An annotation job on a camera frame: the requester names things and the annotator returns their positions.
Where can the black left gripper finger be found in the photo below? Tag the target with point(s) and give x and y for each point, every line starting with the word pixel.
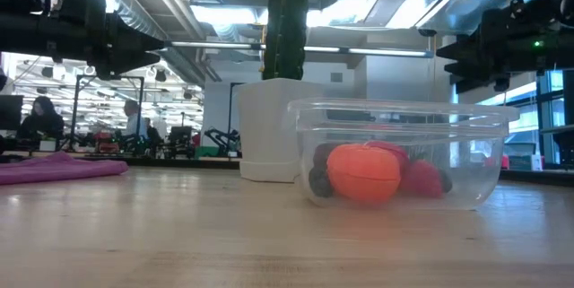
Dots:
pixel 134 41
pixel 134 60

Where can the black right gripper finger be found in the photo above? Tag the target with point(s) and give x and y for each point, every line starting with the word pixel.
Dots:
pixel 466 48
pixel 468 75

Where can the clear plastic tupperware container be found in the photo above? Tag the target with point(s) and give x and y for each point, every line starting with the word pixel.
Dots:
pixel 475 153

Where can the red toy strawberry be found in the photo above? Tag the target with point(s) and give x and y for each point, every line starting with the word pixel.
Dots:
pixel 394 150

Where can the red toy raspberry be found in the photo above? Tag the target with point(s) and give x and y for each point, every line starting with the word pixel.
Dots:
pixel 421 180

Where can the orange toy mandarin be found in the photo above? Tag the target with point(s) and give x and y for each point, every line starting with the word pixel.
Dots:
pixel 363 173

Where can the brown toy kiwi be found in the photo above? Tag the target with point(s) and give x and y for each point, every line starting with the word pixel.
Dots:
pixel 323 154

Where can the large black toy blackberry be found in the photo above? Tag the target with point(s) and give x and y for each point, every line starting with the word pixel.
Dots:
pixel 319 183

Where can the black background robot arm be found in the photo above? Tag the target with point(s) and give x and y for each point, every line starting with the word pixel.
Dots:
pixel 224 137

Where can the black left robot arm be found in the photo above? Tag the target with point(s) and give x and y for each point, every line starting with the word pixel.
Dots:
pixel 27 32

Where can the person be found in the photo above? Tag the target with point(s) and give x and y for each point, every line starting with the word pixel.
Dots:
pixel 40 122
pixel 133 122
pixel 153 134

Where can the long ceiling light bar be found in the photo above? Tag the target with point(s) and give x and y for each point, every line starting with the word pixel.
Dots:
pixel 215 45

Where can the black office chair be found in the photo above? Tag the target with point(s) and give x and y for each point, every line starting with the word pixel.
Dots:
pixel 180 135

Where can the pink box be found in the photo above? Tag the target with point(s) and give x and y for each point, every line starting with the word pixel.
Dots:
pixel 505 161

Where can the black computer monitor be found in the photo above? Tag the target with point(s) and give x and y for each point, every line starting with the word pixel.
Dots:
pixel 10 112

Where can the green box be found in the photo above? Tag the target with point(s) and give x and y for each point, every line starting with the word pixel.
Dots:
pixel 205 151

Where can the purple cloth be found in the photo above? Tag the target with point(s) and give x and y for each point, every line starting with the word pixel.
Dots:
pixel 67 168

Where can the white plant pot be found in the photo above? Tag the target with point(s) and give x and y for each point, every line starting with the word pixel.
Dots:
pixel 264 131

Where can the green cactus plant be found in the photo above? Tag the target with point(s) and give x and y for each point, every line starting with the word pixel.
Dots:
pixel 287 23

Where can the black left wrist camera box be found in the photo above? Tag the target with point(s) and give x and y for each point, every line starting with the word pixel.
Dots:
pixel 83 1

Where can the black metal stand frame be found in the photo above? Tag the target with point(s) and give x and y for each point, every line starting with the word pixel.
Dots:
pixel 74 113

